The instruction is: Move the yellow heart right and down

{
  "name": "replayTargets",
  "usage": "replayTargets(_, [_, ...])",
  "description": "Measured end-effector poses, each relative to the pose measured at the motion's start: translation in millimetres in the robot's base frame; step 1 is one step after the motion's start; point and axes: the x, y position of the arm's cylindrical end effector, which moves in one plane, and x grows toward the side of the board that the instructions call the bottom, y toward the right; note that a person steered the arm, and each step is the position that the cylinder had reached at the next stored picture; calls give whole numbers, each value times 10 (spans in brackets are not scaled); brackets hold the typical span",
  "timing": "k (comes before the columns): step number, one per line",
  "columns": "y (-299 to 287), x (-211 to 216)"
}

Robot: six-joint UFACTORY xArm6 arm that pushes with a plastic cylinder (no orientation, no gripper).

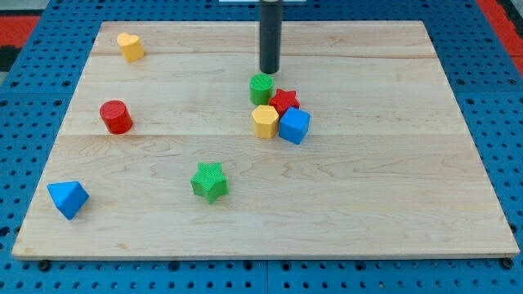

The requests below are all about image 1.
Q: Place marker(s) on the yellow hexagon block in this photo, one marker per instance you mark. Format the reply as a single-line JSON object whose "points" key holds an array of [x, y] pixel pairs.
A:
{"points": [[265, 121]]}

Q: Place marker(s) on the green cylinder block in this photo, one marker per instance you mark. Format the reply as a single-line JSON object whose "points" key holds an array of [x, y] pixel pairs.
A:
{"points": [[260, 88]]}

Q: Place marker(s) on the blue cube block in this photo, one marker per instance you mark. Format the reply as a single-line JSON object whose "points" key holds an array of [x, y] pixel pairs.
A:
{"points": [[294, 125]]}

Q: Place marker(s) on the blue triangular prism block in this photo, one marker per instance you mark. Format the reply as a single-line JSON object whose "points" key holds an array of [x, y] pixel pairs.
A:
{"points": [[68, 197]]}

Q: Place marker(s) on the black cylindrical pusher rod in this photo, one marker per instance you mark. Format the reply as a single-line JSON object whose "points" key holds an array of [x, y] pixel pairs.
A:
{"points": [[270, 25]]}

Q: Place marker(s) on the green star block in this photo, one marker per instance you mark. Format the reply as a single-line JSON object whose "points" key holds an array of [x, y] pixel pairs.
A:
{"points": [[209, 182]]}

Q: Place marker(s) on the light wooden board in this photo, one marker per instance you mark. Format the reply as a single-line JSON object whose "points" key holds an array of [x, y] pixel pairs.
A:
{"points": [[387, 171]]}

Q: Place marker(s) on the red star block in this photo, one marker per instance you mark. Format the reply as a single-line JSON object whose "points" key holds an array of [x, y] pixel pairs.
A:
{"points": [[283, 100]]}

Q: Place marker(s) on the yellow heart block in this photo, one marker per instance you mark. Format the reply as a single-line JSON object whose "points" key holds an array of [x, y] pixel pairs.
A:
{"points": [[130, 46]]}

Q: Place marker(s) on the red cylinder block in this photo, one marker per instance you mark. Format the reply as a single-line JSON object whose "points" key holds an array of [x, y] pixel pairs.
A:
{"points": [[116, 117]]}

